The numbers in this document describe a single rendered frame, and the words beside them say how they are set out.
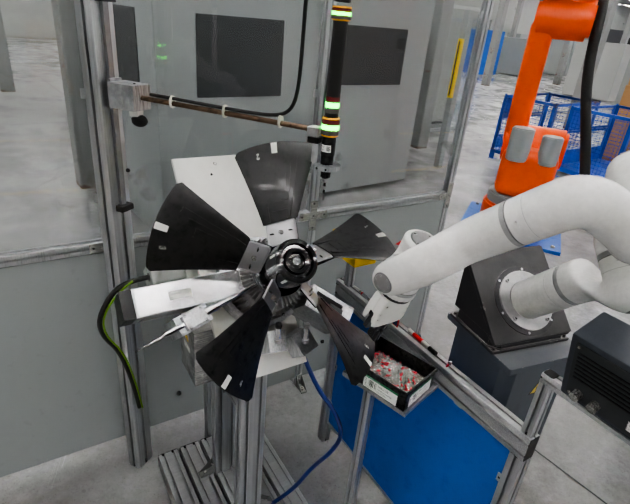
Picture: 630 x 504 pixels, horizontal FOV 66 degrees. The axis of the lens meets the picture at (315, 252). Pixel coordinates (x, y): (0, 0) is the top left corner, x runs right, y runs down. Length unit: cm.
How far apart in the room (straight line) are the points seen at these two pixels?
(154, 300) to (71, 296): 72
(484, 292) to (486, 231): 64
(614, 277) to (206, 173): 114
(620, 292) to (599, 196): 49
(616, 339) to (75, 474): 204
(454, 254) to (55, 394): 168
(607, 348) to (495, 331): 45
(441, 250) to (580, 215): 25
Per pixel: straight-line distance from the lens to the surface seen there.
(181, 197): 119
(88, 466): 242
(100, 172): 164
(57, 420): 228
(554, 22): 497
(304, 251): 125
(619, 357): 115
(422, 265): 96
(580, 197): 88
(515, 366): 154
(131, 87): 148
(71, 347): 207
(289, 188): 132
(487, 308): 155
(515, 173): 494
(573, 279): 143
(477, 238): 95
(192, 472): 221
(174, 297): 128
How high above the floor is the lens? 179
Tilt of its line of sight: 26 degrees down
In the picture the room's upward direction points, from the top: 5 degrees clockwise
